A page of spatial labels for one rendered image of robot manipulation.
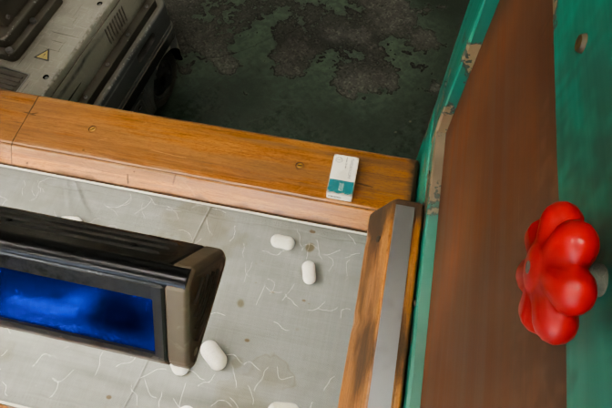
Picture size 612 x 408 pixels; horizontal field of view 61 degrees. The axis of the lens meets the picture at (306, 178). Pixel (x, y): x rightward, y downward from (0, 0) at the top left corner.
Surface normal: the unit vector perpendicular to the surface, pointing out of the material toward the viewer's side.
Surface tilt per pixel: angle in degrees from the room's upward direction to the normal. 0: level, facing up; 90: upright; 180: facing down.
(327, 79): 0
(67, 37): 0
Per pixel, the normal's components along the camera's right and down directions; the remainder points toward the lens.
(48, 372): -0.01, -0.48
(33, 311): -0.18, 0.47
